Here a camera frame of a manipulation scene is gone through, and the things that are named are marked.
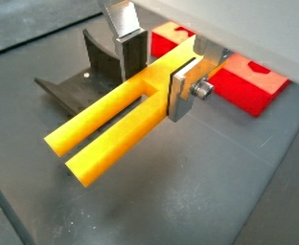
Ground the black curved fixture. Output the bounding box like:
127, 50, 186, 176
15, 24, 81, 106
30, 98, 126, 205
34, 30, 121, 115

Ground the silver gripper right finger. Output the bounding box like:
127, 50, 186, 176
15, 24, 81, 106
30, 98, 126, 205
166, 35, 230, 122

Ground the red foam shape board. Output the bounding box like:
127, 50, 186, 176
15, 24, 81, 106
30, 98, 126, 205
150, 21, 289, 118

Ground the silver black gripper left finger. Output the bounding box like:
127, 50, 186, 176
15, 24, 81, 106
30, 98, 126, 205
98, 0, 148, 80

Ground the yellow two-prong object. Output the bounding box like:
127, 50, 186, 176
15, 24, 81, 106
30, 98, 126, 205
43, 34, 228, 188

